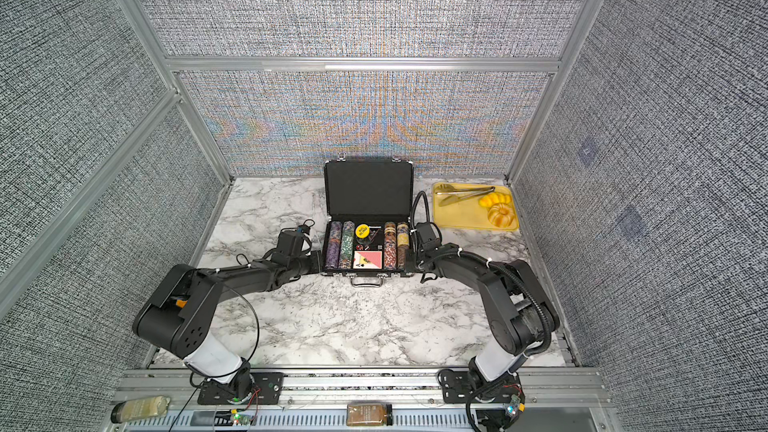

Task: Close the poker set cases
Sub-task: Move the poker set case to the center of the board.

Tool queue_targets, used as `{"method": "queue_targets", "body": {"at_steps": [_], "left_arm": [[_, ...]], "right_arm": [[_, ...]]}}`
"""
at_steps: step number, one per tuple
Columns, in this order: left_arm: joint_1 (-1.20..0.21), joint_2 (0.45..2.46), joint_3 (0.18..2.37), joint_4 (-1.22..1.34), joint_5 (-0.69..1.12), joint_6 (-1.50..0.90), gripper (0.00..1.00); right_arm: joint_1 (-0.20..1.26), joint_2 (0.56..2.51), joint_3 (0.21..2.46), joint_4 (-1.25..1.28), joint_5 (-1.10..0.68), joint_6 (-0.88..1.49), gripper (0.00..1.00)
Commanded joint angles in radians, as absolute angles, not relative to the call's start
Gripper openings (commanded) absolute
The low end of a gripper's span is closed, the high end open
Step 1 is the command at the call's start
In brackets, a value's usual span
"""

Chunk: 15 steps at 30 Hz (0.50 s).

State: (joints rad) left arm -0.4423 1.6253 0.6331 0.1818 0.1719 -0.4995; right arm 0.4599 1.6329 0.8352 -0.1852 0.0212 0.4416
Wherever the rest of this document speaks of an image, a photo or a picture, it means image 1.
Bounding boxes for black poker set case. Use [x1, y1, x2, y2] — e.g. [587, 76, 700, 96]
[320, 157, 414, 287]

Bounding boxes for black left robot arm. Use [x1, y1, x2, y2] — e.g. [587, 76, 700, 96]
[132, 219, 319, 404]

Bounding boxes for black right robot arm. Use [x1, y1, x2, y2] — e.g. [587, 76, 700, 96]
[411, 222, 560, 382]

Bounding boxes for yellow brown poker chip row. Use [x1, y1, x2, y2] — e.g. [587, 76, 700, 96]
[396, 222, 410, 270]

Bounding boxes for purple poker chip row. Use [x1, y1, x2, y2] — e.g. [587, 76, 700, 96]
[325, 221, 343, 270]

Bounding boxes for red poker chip row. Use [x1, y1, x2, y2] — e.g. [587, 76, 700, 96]
[383, 222, 397, 270]

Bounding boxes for green poker chip row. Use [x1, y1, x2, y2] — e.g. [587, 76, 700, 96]
[339, 221, 355, 270]

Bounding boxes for playing card deck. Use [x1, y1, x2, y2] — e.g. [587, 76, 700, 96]
[353, 251, 383, 270]

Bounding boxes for yellow plastic tray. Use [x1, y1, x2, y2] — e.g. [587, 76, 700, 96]
[432, 182, 519, 232]

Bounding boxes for metal tongs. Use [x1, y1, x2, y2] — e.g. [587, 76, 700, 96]
[434, 183, 495, 206]

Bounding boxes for yellow dealer button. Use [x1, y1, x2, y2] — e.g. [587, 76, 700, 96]
[355, 224, 370, 239]

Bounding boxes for yellow bundt cake toy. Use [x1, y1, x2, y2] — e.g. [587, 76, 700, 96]
[487, 203, 517, 229]

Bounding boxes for yellow croissant toy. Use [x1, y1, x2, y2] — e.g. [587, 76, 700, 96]
[478, 192, 512, 209]

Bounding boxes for brown spice bottle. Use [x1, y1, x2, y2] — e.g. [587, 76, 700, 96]
[346, 402, 394, 427]

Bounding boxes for clear bottle lying left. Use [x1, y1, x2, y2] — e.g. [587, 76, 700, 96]
[110, 395, 170, 424]

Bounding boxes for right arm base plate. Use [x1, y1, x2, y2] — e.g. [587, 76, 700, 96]
[437, 368, 526, 417]

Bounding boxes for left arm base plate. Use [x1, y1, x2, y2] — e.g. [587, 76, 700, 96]
[197, 371, 285, 407]

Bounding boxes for aluminium front rail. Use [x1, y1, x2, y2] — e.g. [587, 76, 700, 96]
[112, 366, 623, 431]

